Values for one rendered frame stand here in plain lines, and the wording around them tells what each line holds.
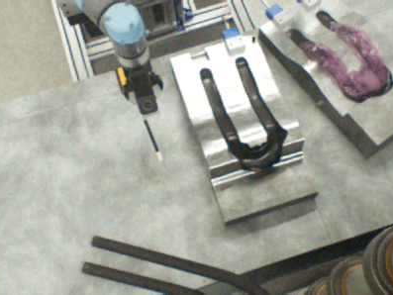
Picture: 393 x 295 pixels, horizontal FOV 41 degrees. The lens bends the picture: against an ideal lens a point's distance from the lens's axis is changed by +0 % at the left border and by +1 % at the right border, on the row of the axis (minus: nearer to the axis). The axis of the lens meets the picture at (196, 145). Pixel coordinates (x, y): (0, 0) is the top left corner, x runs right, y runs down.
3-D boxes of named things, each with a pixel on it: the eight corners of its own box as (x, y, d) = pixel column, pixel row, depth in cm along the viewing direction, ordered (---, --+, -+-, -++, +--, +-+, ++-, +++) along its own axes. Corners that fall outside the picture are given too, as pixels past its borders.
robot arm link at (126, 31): (123, -9, 109) (148, 16, 107) (131, 22, 120) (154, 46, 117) (93, 13, 108) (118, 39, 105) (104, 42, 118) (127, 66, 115)
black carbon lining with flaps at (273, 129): (196, 73, 151) (194, 55, 142) (247, 57, 152) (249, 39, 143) (235, 181, 138) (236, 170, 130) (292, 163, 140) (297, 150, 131)
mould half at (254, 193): (172, 73, 159) (167, 49, 147) (252, 49, 161) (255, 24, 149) (225, 227, 141) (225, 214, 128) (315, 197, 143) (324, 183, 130)
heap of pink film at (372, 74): (292, 48, 154) (296, 33, 147) (339, 17, 157) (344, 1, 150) (350, 112, 146) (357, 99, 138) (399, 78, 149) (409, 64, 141)
